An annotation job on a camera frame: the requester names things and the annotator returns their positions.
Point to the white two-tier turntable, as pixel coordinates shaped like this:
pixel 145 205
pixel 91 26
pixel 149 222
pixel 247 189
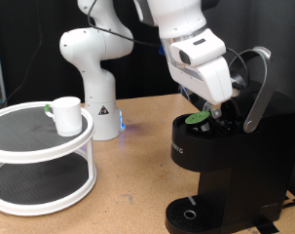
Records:
pixel 40 152

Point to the black Keurig coffee machine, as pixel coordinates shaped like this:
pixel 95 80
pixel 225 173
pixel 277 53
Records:
pixel 244 162

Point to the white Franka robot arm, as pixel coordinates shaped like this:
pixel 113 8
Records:
pixel 98 81

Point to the green lid reusable coffee pod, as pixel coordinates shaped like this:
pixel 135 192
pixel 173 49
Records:
pixel 197 117

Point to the white mug with green tape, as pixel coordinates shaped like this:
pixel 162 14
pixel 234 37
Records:
pixel 67 117

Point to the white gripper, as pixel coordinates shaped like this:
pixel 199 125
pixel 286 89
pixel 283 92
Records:
pixel 205 74

